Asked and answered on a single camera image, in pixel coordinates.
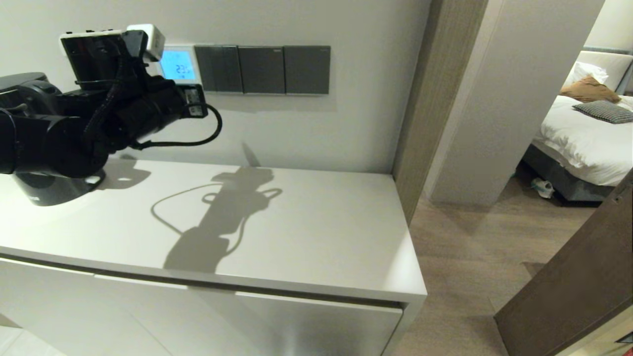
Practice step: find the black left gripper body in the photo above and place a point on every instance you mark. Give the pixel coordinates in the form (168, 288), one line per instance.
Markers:
(160, 106)

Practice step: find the white thermostat panel blue screen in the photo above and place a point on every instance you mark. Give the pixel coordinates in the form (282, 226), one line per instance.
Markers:
(177, 64)

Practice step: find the black electric kettle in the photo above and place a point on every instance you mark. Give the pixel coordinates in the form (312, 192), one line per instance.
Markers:
(59, 193)

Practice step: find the white sideboard cabinet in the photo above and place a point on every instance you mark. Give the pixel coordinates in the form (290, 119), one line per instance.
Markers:
(321, 222)

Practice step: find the white cabinet door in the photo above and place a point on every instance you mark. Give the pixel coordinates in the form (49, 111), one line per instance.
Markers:
(59, 316)
(296, 326)

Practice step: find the white and teal sneaker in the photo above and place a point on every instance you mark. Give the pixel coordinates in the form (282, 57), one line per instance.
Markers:
(542, 189)

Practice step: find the bed with white duvet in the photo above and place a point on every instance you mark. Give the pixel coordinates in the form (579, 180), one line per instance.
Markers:
(583, 143)

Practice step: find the brown pillow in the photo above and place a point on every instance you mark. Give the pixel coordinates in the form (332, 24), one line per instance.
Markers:
(588, 91)

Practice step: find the white pillow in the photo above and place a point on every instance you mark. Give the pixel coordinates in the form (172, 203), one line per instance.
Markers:
(588, 72)

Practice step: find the checkered grey pillow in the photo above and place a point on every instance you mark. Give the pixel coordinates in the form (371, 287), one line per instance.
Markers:
(606, 113)

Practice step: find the beige padded headboard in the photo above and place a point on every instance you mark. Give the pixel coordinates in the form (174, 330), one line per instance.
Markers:
(615, 64)

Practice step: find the brown wooden room door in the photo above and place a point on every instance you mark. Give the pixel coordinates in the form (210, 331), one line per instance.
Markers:
(578, 291)

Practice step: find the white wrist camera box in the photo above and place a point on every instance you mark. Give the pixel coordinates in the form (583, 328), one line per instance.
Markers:
(151, 42)

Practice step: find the dark grey triple rocker switch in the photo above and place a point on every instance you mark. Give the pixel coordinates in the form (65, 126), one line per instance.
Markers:
(220, 69)

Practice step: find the black camera mounting plate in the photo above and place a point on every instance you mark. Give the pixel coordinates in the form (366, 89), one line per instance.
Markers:
(94, 57)

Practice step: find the dark grey wall switch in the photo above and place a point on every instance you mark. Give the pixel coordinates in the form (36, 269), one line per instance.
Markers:
(262, 70)
(307, 70)

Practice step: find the wooden door frame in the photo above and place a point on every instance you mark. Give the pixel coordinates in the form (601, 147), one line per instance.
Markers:
(435, 99)

